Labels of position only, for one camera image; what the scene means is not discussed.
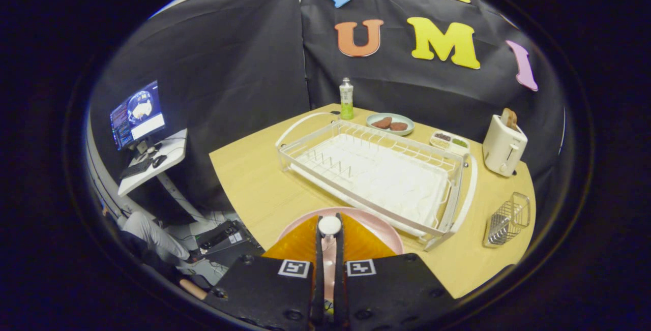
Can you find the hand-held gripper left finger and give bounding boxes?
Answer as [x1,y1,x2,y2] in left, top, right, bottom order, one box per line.
[206,214,326,331]

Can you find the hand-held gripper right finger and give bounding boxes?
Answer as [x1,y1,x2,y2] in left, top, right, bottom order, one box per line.
[333,213,453,331]

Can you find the white spoon blue striped handle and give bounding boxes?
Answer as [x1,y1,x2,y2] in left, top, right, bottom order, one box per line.
[318,215,342,243]

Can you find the pink plate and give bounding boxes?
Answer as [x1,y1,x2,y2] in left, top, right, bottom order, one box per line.
[277,207,405,301]

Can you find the white wire dish rack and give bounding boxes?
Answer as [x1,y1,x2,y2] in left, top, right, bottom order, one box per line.
[275,112,479,251]

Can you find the metal wire basket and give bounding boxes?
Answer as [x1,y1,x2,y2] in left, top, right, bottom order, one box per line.
[482,192,531,248]

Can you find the teal small plate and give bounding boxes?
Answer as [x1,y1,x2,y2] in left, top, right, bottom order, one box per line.
[366,113,415,136]

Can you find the white divided dish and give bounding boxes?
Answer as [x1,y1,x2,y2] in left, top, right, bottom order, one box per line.
[430,131,471,155]

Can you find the black equipment case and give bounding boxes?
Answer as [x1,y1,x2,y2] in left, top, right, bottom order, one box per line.
[196,219,265,265]

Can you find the person's leg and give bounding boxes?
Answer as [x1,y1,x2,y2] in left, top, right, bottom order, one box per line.
[122,211,191,263]

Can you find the green liquid clear bottle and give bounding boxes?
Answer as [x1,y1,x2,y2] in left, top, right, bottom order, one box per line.
[339,77,354,120]

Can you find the white side desk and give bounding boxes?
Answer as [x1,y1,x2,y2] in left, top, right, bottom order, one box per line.
[118,129,209,220]

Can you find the white toaster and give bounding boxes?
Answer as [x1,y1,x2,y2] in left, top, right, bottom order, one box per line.
[482,114,528,177]

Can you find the black keyboard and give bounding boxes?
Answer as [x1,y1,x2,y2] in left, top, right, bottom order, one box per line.
[120,160,153,180]

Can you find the computer monitor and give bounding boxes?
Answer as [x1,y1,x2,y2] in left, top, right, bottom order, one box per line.
[110,80,167,151]

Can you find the wooden handle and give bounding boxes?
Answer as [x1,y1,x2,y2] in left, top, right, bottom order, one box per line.
[179,279,209,301]

